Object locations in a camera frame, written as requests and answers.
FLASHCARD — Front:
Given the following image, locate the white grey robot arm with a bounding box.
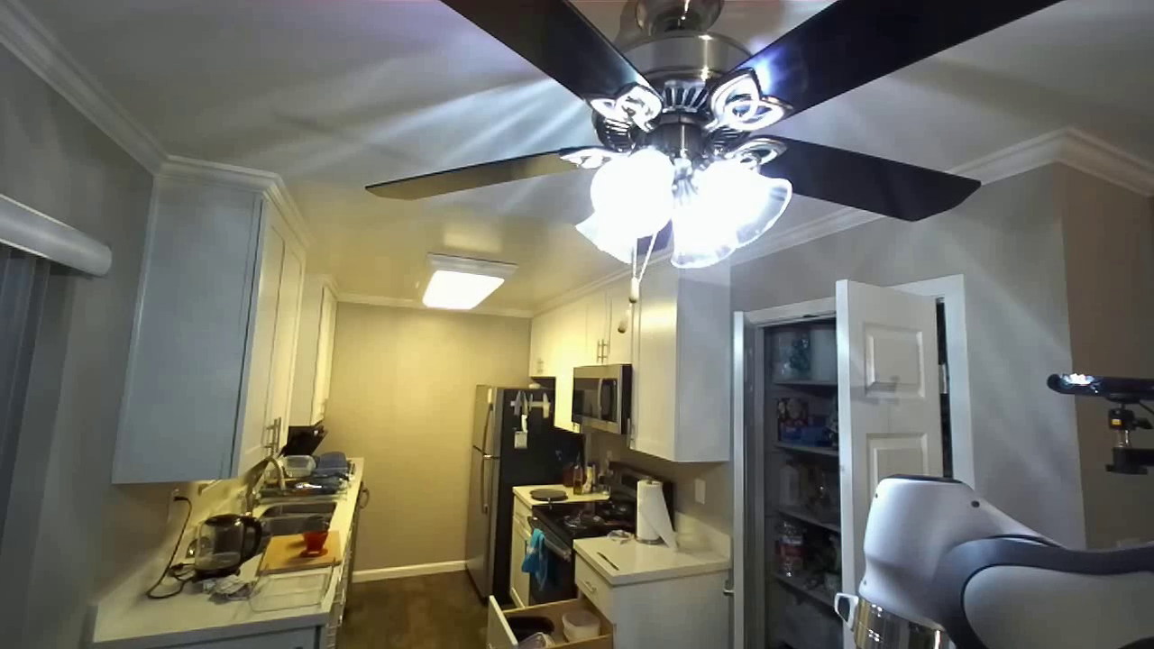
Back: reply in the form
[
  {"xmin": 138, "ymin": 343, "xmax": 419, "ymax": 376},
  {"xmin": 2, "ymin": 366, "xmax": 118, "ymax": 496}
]
[{"xmin": 834, "ymin": 474, "xmax": 1154, "ymax": 649}]

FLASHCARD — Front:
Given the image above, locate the rectangular kitchen ceiling light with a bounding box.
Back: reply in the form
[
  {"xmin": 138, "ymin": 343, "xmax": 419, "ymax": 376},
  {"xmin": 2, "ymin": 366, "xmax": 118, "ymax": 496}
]
[{"xmin": 423, "ymin": 271, "xmax": 505, "ymax": 309}]

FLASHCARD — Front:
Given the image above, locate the white upper cabinet right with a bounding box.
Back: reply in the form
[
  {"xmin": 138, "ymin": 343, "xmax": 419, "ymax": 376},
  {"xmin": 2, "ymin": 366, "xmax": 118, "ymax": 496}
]
[{"xmin": 525, "ymin": 262, "xmax": 737, "ymax": 470}]

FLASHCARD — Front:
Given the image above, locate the white cabinet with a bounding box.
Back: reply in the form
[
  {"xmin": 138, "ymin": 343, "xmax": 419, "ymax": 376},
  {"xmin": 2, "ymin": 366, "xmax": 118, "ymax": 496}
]
[
  {"xmin": 116, "ymin": 162, "xmax": 309, "ymax": 482},
  {"xmin": 525, "ymin": 262, "xmax": 737, "ymax": 470},
  {"xmin": 572, "ymin": 536, "xmax": 727, "ymax": 649}
]

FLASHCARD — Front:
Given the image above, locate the black stainless refrigerator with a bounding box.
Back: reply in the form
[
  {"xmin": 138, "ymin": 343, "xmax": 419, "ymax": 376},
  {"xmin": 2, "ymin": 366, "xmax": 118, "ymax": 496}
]
[{"xmin": 466, "ymin": 387, "xmax": 583, "ymax": 601}]

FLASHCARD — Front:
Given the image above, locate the dark bladed ceiling fan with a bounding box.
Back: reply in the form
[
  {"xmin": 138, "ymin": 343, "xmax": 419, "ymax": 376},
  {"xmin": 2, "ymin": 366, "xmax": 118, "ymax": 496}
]
[{"xmin": 374, "ymin": 0, "xmax": 1054, "ymax": 271}]

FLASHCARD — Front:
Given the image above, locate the white paper towel roll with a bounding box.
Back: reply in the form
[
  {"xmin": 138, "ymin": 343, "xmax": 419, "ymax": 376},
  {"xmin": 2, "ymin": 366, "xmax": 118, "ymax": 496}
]
[{"xmin": 636, "ymin": 474, "xmax": 673, "ymax": 544}]

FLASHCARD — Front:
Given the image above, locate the white stove with oven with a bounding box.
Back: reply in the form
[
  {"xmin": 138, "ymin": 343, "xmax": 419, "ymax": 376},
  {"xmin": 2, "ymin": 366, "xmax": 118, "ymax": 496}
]
[{"xmin": 510, "ymin": 482, "xmax": 636, "ymax": 607}]

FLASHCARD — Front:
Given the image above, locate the white lower cabinet right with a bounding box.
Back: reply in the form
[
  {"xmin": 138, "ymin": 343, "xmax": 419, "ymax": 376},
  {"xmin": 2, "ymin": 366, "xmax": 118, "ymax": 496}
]
[{"xmin": 572, "ymin": 536, "xmax": 727, "ymax": 649}]

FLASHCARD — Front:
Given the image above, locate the open wooden drawer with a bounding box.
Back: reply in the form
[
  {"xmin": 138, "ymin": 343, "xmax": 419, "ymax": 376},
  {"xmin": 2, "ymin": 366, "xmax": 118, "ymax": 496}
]
[{"xmin": 483, "ymin": 599, "xmax": 612, "ymax": 649}]

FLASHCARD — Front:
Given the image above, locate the white pantry door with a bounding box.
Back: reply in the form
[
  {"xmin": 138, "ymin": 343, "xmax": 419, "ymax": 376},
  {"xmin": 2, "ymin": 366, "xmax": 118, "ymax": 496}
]
[{"xmin": 838, "ymin": 281, "xmax": 940, "ymax": 592}]

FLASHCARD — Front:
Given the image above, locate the white upper cabinet left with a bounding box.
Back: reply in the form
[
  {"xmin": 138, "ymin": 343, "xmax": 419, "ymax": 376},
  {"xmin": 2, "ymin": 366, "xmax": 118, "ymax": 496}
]
[{"xmin": 116, "ymin": 162, "xmax": 309, "ymax": 482}]

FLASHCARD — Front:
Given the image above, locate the wooden cutting board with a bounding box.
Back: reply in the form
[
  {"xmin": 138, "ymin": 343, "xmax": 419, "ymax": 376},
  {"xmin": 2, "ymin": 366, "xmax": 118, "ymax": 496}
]
[{"xmin": 261, "ymin": 535, "xmax": 341, "ymax": 572}]

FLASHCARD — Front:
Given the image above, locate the black electric kettle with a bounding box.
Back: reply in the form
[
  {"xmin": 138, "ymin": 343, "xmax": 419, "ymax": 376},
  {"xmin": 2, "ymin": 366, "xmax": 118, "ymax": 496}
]
[{"xmin": 183, "ymin": 517, "xmax": 267, "ymax": 580}]

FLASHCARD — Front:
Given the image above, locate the white kitchen counter left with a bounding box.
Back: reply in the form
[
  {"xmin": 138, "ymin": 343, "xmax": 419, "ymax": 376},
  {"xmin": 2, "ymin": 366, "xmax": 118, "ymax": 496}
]
[{"xmin": 90, "ymin": 461, "xmax": 365, "ymax": 649}]

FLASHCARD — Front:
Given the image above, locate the grey window blind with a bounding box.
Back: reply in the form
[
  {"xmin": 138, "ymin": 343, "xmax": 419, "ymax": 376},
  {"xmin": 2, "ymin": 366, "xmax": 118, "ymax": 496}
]
[{"xmin": 0, "ymin": 248, "xmax": 53, "ymax": 535}]

